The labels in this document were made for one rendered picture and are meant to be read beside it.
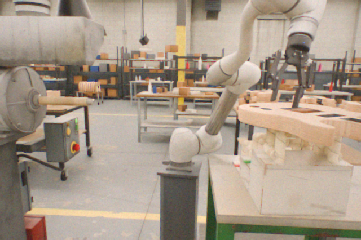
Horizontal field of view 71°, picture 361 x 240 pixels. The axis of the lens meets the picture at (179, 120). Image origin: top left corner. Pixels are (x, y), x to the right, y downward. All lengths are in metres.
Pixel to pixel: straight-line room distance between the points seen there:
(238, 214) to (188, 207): 0.96
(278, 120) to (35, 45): 0.77
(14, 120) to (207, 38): 11.26
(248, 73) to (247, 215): 0.81
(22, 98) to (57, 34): 0.31
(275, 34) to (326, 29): 2.16
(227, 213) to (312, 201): 0.27
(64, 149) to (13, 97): 0.40
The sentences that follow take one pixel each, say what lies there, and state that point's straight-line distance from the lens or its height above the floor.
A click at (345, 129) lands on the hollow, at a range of 0.79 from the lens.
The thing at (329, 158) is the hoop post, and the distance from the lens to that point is 0.92.
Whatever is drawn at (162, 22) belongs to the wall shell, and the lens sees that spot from 12.19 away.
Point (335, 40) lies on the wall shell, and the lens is 13.49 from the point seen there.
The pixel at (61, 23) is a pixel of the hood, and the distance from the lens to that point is 0.89.
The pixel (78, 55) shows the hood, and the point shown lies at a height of 1.41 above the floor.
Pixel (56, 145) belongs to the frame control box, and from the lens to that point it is 1.36.
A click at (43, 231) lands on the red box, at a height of 0.54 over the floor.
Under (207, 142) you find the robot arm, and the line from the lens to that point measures 1.75.
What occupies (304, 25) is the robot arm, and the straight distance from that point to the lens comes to 0.97.
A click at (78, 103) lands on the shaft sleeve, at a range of 1.03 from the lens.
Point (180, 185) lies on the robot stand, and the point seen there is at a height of 0.62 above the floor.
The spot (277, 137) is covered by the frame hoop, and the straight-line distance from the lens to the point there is 0.83.
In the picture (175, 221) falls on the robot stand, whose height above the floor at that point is 0.35.
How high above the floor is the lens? 1.38
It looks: 12 degrees down
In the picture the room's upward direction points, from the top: 1 degrees clockwise
